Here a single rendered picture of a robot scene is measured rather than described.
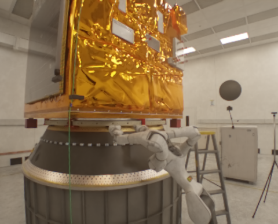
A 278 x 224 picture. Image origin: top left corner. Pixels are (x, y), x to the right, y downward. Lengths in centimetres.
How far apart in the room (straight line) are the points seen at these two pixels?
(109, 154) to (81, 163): 27
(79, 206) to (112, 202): 29
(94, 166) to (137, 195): 48
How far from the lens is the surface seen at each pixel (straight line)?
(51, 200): 175
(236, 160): 492
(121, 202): 156
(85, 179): 149
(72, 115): 129
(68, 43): 145
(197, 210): 127
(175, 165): 126
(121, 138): 101
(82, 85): 131
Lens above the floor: 173
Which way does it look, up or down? 3 degrees up
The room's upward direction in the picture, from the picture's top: straight up
